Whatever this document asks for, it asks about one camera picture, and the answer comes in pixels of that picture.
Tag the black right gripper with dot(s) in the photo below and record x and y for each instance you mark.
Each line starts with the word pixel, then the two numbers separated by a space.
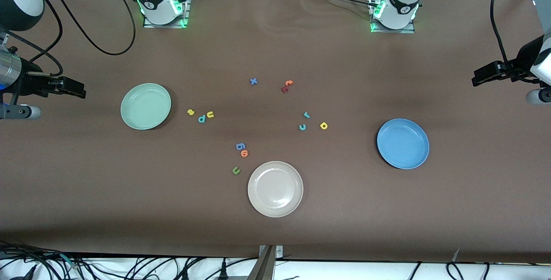
pixel 28 82

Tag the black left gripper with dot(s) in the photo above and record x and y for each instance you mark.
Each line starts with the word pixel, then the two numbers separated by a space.
pixel 523 59

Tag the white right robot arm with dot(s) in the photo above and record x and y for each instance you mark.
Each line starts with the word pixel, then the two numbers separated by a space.
pixel 155 0

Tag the pale green round plate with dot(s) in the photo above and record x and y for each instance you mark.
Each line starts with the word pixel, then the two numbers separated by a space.
pixel 145 106

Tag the blue round plate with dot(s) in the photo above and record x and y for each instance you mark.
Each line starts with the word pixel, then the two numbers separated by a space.
pixel 403 143

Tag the blue foam letter g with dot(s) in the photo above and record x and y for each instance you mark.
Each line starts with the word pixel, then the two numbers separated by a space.
pixel 240 146

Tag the beige round plate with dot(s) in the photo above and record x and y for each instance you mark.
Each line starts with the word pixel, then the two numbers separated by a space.
pixel 275 189

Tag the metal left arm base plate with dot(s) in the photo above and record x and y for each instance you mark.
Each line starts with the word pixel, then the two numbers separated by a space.
pixel 387 31

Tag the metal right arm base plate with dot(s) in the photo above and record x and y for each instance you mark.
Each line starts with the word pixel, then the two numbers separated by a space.
pixel 186 13

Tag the metal table edge bracket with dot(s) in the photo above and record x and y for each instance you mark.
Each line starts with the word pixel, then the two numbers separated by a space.
pixel 267 267

